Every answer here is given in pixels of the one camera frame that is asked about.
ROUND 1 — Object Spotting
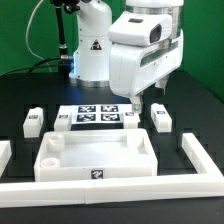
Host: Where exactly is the white block left edge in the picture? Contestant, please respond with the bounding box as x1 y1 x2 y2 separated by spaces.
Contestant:
0 140 12 177

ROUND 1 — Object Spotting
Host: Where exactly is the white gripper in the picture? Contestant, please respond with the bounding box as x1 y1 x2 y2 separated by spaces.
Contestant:
109 32 183 113

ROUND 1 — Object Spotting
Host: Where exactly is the white desk top tray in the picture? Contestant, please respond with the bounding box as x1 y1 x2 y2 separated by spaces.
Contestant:
34 129 158 182

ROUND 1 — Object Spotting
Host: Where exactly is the white marker sheet with tags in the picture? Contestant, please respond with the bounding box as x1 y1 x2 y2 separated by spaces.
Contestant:
58 104 134 124

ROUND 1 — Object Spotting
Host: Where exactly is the grey cable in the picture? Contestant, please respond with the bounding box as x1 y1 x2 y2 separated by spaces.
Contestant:
25 0 53 73

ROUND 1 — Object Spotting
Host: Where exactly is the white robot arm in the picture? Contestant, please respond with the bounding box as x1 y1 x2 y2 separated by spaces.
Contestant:
71 0 184 113

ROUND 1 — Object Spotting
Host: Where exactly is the white L-shaped fence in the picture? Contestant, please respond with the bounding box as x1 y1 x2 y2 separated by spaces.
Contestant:
0 133 224 208

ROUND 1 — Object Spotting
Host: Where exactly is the black cable on table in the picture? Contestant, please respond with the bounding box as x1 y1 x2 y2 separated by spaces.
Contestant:
0 57 63 77

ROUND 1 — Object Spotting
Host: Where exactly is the black camera stand pole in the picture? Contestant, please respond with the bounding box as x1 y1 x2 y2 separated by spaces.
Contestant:
50 0 80 79

